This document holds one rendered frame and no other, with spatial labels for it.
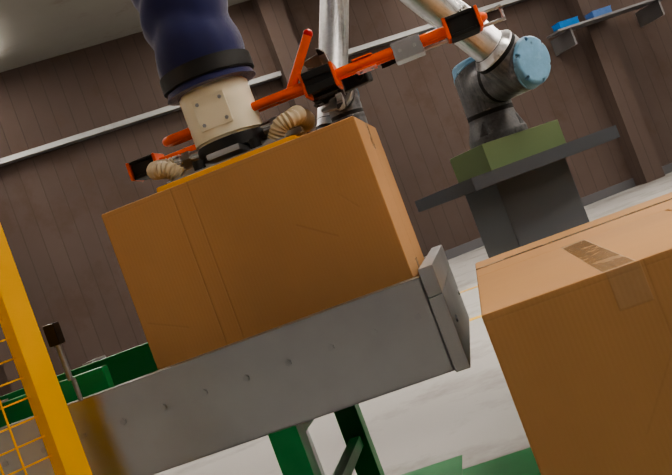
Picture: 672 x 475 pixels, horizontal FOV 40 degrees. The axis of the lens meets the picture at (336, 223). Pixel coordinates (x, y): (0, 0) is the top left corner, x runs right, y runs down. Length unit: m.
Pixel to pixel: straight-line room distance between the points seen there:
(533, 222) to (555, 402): 1.55
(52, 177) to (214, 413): 9.63
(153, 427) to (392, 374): 0.49
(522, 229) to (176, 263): 1.20
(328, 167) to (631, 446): 0.90
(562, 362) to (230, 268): 0.89
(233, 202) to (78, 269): 9.33
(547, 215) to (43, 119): 9.20
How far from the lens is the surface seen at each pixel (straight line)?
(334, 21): 2.70
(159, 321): 2.07
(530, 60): 2.81
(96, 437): 1.98
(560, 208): 2.91
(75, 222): 11.34
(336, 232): 1.96
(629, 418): 1.38
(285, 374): 1.84
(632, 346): 1.36
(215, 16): 2.21
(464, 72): 2.95
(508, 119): 2.93
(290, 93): 2.18
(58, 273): 11.30
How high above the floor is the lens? 0.71
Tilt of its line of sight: 1 degrees up
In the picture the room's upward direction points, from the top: 20 degrees counter-clockwise
